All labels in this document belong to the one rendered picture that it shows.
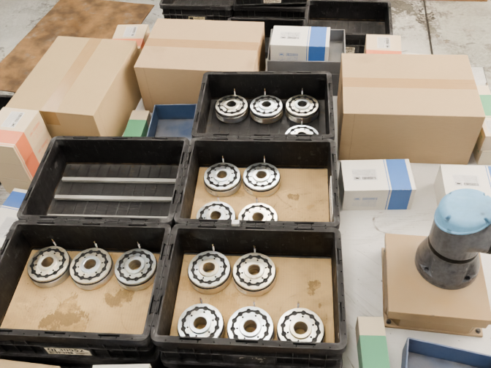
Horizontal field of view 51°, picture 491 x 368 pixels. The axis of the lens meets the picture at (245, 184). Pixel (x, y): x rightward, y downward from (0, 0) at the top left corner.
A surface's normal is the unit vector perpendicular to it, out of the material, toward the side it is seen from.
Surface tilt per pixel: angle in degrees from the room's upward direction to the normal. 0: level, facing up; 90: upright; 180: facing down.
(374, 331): 0
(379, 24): 0
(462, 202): 9
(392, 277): 2
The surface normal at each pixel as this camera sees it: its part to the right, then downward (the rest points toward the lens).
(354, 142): -0.11, 0.75
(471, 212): -0.20, -0.69
